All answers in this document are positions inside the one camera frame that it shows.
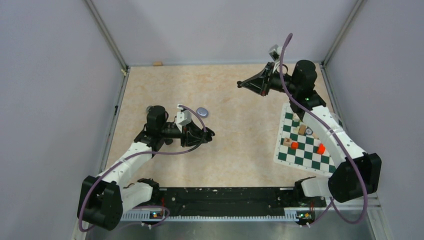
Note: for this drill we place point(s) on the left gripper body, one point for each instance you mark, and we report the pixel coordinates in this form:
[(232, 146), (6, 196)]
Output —
[(186, 136)]

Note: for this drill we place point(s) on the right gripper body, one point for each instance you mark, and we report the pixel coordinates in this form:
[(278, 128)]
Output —
[(274, 82)]

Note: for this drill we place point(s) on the purple earbud charging case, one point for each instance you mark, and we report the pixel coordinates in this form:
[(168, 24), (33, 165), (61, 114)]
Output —
[(202, 112)]

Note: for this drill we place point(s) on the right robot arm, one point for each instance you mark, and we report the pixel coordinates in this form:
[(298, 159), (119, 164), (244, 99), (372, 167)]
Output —
[(357, 173)]

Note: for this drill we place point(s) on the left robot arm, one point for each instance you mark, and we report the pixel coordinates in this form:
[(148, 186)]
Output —
[(104, 198)]

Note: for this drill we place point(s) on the brown wooden block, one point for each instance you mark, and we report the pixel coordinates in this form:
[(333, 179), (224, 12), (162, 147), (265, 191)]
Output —
[(302, 129)]

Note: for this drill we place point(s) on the wooden letter cube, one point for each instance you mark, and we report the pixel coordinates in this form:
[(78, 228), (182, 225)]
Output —
[(286, 142)]

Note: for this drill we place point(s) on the round grey chess piece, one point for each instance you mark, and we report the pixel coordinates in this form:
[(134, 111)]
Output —
[(308, 131)]

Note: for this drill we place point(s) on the green white chessboard mat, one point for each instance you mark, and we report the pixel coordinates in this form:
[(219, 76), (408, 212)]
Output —
[(305, 157)]

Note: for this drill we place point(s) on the small orange red block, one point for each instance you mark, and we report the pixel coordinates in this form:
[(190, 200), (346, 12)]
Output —
[(294, 145)]

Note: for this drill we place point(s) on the small cork piece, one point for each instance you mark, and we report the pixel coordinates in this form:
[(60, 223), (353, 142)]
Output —
[(157, 63)]

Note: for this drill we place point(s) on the red block lower right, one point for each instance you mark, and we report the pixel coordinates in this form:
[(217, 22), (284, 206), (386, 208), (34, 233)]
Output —
[(321, 149)]

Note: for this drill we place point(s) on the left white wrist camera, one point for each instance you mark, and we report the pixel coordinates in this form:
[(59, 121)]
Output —
[(183, 118)]

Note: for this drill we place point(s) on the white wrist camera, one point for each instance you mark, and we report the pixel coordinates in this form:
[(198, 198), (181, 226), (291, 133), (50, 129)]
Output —
[(183, 118), (275, 52)]

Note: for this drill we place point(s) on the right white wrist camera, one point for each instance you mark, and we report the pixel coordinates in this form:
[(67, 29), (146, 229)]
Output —
[(275, 52)]

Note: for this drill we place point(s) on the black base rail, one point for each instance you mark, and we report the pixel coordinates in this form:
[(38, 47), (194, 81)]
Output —
[(231, 203)]

